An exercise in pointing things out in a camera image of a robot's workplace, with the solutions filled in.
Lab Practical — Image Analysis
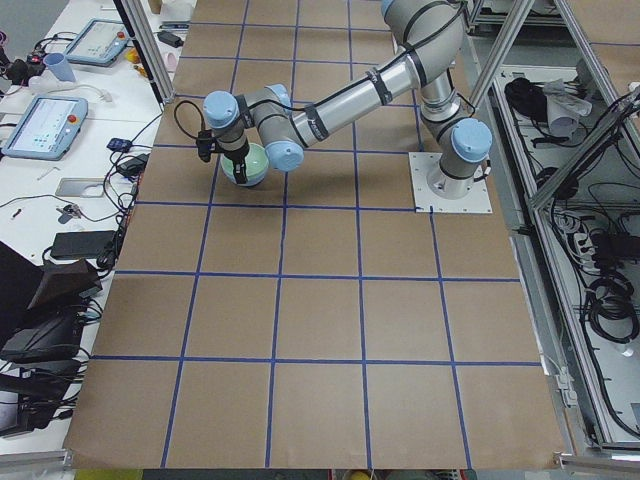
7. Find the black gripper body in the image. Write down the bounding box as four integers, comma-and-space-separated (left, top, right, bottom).
213, 127, 250, 162

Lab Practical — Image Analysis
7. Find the green bowl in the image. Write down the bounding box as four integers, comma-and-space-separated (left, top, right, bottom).
221, 143, 269, 176

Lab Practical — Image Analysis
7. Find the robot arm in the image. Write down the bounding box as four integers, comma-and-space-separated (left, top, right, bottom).
196, 1, 492, 200

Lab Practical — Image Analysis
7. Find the blue bowl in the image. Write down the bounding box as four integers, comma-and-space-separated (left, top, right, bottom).
225, 172, 266, 188

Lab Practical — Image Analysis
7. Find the pink cup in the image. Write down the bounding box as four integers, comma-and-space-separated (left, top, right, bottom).
162, 52, 178, 73

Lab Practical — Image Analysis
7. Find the black power adapter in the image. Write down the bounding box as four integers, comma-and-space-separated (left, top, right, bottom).
157, 31, 184, 48

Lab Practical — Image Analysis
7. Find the black smartphone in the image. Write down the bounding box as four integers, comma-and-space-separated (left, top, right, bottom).
50, 230, 116, 260

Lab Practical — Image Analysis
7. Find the far teach pendant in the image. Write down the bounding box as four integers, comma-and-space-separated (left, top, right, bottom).
64, 19, 129, 67

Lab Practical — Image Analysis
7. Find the teach pendant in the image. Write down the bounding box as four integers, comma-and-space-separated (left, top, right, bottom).
1, 95, 89, 161
64, 19, 129, 67

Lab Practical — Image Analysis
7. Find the near teach pendant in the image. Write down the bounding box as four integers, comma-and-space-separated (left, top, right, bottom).
1, 95, 89, 161

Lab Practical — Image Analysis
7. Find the blue plastic cup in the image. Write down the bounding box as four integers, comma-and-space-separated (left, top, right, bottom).
43, 52, 76, 82

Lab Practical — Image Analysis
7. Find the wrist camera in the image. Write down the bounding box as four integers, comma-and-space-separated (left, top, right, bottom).
195, 129, 215, 163

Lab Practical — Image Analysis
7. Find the aluminium frame post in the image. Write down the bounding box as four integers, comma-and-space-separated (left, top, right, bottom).
113, 0, 175, 105

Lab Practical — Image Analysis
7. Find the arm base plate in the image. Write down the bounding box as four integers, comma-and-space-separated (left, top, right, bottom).
408, 152, 493, 215

